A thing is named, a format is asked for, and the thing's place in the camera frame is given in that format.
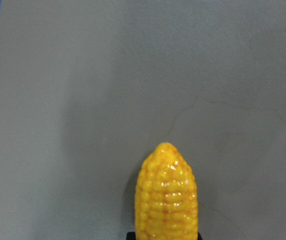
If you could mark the yellow toy corn cob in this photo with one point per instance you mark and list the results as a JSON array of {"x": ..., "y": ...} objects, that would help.
[{"x": 166, "y": 197}]

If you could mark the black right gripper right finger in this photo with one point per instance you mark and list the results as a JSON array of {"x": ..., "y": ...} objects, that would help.
[{"x": 199, "y": 236}]

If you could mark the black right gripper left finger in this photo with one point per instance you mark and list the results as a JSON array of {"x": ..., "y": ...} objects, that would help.
[{"x": 131, "y": 235}]

